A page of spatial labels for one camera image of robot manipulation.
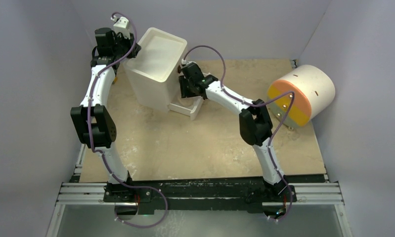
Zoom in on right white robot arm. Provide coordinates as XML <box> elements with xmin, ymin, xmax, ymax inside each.
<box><xmin>178</xmin><ymin>60</ymin><xmax>287</xmax><ymax>201</ymax></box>

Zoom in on black aluminium base frame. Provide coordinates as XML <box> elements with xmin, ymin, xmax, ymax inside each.
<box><xmin>47</xmin><ymin>145</ymin><xmax>352</xmax><ymax>237</ymax></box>

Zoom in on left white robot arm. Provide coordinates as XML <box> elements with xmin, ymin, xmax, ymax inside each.
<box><xmin>70</xmin><ymin>28</ymin><xmax>141</xmax><ymax>202</ymax></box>

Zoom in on white drawer cabinet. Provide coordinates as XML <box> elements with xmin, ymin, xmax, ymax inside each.
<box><xmin>123</xmin><ymin>27</ymin><xmax>187</xmax><ymax>113</ymax></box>

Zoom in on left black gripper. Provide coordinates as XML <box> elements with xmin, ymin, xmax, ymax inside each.
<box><xmin>114</xmin><ymin>33</ymin><xmax>142</xmax><ymax>61</ymax></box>

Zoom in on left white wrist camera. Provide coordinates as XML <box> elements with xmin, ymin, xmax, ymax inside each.
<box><xmin>111</xmin><ymin>16</ymin><xmax>131</xmax><ymax>39</ymax></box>

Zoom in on white drawer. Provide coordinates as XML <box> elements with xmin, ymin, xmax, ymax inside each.
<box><xmin>165</xmin><ymin>45</ymin><xmax>188</xmax><ymax>82</ymax></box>
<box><xmin>168</xmin><ymin>96</ymin><xmax>204</xmax><ymax>120</ymax></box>

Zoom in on white cylinder orange face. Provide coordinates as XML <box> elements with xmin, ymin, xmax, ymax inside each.
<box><xmin>267</xmin><ymin>65</ymin><xmax>336</xmax><ymax>128</ymax></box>

